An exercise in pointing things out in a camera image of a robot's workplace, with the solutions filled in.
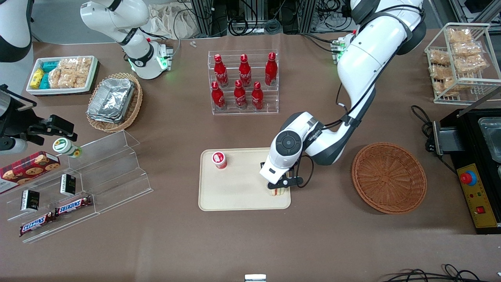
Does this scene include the red tartan cookie box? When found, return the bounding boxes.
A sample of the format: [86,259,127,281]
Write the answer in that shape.
[0,151,61,195]

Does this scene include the beige plastic tray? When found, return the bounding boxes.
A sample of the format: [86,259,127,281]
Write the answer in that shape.
[198,147,292,212]

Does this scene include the light oval wicker basket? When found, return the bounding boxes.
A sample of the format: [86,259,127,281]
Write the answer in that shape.
[86,72,143,133]

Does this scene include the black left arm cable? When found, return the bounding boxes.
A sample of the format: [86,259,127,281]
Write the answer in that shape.
[294,67,386,189]

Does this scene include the red cup with white lid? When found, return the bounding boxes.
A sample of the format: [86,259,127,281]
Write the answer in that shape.
[212,151,228,170]

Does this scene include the small black box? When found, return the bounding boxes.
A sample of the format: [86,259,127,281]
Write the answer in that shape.
[20,190,40,213]
[60,174,77,197]

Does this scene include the jar with green white lid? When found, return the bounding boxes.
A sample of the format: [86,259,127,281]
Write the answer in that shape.
[53,138,83,159]

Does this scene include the clear fried snack bag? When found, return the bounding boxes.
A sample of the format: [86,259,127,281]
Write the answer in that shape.
[442,77,476,97]
[429,50,451,65]
[452,41,483,56]
[430,65,454,80]
[447,28,472,44]
[455,54,488,74]

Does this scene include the clear rice cracker bag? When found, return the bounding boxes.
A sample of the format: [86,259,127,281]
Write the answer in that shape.
[59,58,79,73]
[49,67,63,89]
[59,71,89,89]
[77,57,93,76]

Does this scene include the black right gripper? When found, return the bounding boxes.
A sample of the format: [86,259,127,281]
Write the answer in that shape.
[0,85,78,143]

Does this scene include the snickers chocolate bar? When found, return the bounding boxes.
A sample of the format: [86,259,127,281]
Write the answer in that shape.
[54,195,94,217]
[19,212,56,237]

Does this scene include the aluminium foil tray stack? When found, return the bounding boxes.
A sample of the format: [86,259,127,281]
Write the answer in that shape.
[87,78,136,124]

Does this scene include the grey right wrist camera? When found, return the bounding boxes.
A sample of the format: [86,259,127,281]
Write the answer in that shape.
[0,137,28,154]

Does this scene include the brown round wicker basket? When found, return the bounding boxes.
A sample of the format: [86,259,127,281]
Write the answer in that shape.
[351,142,427,215]

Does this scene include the aluminium frame post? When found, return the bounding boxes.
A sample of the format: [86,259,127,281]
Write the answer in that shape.
[190,0,215,38]

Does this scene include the black countertop appliance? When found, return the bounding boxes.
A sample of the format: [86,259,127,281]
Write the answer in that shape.
[433,84,501,170]

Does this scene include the yellow emergency stop box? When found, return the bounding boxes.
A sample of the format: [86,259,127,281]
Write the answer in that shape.
[456,163,501,235]

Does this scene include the clear acrylic stepped shelf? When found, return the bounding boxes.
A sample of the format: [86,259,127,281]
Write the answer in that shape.
[67,130,154,215]
[0,157,100,244]

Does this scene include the white rectangular snack tray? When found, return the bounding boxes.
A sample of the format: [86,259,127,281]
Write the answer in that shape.
[26,56,100,97]

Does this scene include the yellow snack packet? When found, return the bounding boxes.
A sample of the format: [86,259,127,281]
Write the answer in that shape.
[30,68,45,90]

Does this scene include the red cola bottle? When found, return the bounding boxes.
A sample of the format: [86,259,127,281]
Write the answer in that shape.
[211,81,226,111]
[265,52,278,87]
[239,54,252,88]
[214,54,229,88]
[234,80,248,110]
[251,81,264,111]

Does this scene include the white cloth bag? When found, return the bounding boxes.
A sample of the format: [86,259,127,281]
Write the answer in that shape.
[146,3,201,40]

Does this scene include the black appliance power cable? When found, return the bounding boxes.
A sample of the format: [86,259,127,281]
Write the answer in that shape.
[411,105,458,175]

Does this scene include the white wire rack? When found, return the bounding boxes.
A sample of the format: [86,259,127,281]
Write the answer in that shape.
[424,22,501,105]

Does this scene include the clear container in appliance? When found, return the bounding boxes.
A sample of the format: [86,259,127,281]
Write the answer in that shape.
[478,117,501,154]

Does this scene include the black floor cables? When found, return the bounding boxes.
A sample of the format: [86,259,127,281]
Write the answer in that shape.
[382,264,501,282]

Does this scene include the clear acrylic bottle rack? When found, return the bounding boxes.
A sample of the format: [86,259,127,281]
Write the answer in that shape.
[208,49,279,116]

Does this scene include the black left arm base cables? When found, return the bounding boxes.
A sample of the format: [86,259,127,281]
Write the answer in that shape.
[301,33,342,54]

